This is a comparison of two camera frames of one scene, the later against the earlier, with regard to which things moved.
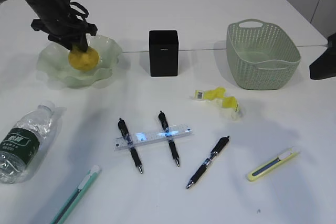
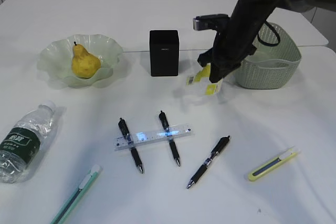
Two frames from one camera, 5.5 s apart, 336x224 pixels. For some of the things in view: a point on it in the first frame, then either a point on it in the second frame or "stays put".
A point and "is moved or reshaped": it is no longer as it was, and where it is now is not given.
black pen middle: x=164 y=124 stays put
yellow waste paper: x=217 y=94 → x=201 y=77
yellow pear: x=84 y=61 is moved or reshaped
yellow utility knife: x=282 y=159 stays put
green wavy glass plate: x=53 y=65 stays put
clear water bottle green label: x=19 y=147 stays put
